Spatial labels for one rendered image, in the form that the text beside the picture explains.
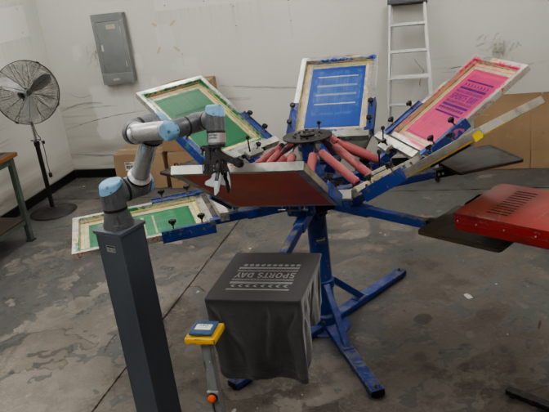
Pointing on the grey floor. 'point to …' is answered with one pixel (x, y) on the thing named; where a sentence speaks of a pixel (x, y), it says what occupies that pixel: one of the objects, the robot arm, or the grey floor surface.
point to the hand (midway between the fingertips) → (224, 194)
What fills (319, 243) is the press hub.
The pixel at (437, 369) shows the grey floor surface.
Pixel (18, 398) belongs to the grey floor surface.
